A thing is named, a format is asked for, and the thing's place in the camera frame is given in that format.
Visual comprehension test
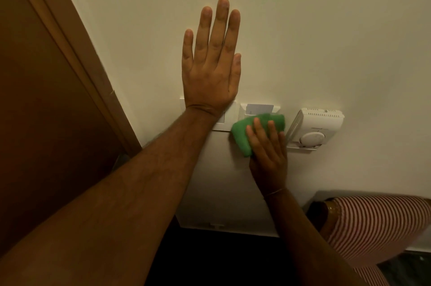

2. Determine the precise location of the person's left hand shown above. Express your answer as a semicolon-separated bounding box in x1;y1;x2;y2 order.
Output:
181;0;242;119

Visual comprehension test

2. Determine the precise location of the person's right hand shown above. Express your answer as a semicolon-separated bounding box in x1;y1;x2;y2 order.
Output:
246;118;289;196

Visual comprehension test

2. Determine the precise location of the green cleaning cloth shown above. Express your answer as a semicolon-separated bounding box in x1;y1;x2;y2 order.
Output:
231;113;286;158

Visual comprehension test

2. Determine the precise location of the person's right forearm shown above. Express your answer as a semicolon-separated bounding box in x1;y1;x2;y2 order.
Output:
264;189;369;286

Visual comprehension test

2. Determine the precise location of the person's left forearm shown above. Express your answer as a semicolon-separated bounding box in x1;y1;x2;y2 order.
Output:
0;107;220;286

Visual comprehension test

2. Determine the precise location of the white key card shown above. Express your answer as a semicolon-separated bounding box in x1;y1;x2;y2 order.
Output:
246;104;274;117

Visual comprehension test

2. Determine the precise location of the white key card holder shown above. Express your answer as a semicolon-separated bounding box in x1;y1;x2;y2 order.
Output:
239;103;281;122

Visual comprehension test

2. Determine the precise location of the red white striped fabric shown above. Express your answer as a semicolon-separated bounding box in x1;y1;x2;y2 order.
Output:
319;196;431;286

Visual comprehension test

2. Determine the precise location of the brown wooden door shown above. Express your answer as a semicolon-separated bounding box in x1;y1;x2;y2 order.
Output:
0;0;126;257

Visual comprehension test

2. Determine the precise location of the white wall thermostat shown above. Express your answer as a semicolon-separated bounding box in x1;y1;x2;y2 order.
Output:
286;108;345;154

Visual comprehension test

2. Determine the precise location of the white wall switch plate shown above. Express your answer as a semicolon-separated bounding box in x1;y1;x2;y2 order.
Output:
179;96;238;132

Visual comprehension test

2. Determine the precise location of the light brown door frame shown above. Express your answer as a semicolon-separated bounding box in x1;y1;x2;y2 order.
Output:
3;0;142;157

